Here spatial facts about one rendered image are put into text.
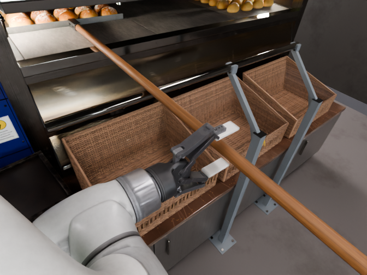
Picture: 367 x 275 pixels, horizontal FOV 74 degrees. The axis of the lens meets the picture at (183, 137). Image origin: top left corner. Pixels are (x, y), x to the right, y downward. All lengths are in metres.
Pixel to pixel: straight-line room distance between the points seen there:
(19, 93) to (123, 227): 0.79
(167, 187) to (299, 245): 1.59
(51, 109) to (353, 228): 2.10
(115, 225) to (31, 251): 0.18
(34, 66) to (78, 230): 0.75
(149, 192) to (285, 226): 1.64
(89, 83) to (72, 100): 0.10
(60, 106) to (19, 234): 0.93
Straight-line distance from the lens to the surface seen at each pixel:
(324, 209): 2.25
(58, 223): 0.42
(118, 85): 1.20
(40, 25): 1.39
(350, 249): 0.53
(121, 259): 0.35
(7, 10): 0.84
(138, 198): 0.44
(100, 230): 0.40
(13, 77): 1.06
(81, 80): 1.14
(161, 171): 0.47
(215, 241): 1.78
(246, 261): 1.79
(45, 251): 0.25
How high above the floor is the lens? 1.59
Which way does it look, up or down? 41 degrees down
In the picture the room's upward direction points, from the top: 5 degrees clockwise
